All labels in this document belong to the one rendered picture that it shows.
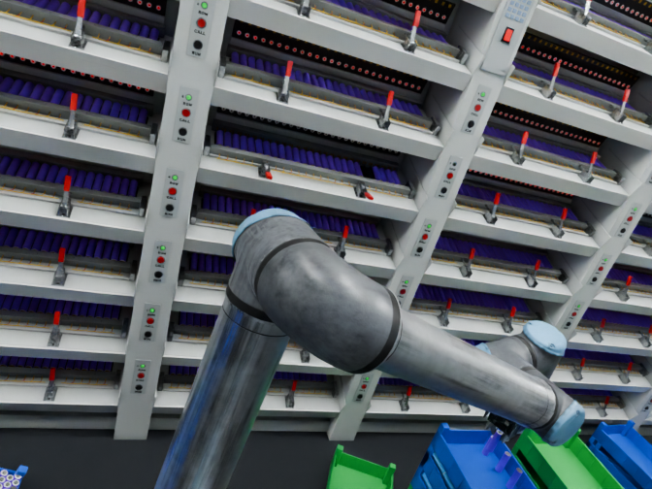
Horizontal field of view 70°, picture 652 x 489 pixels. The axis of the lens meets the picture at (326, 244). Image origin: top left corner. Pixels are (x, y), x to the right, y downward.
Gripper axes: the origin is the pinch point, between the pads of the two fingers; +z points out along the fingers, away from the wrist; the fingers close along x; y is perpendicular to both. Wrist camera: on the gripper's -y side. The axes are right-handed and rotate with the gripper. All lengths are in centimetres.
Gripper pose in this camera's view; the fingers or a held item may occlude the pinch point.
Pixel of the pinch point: (500, 432)
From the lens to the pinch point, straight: 137.6
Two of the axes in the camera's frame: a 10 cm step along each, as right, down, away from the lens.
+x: 6.8, 4.6, -5.8
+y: -7.3, 3.2, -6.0
